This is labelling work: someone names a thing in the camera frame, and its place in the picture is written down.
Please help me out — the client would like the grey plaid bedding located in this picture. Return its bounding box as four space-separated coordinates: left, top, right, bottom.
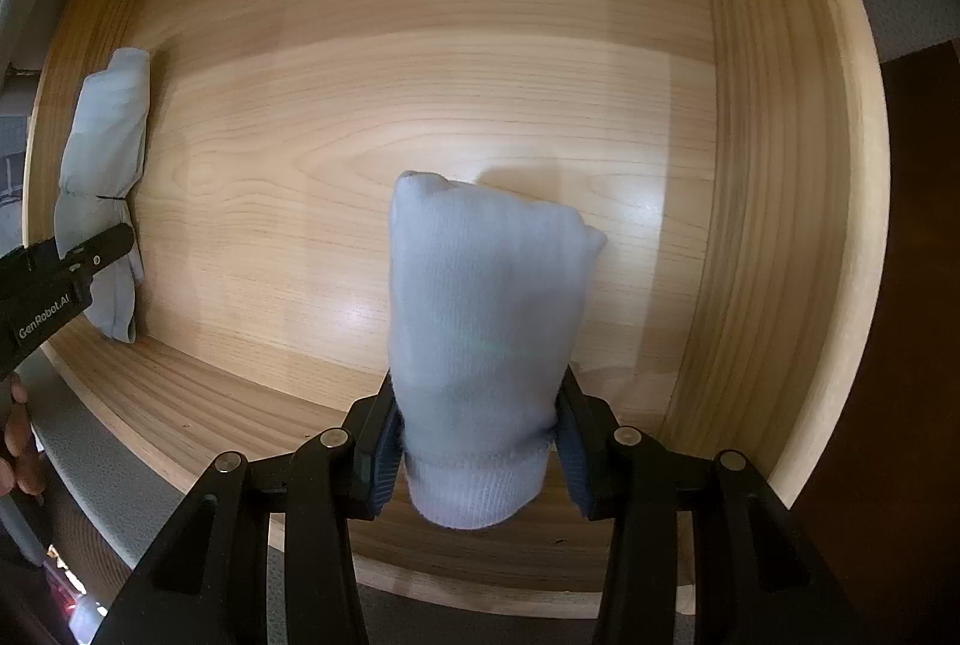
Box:
0 116 31 200

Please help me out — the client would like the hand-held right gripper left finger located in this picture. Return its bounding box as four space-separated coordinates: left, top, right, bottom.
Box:
97 375 402 645

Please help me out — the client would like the pale blue underwear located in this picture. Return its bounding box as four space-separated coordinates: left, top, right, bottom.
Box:
54 47 152 346

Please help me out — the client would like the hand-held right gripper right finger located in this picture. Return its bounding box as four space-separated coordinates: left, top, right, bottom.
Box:
553 364 871 645

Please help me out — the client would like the white sock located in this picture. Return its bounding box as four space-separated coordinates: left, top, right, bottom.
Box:
388 169 608 532

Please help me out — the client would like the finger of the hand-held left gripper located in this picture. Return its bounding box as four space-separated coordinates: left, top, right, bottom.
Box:
57 222 136 287

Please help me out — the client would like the wooden drawer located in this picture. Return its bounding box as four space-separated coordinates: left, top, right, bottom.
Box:
19 0 893 620

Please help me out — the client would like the person's left hand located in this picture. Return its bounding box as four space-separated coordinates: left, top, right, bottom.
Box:
0 371 47 503

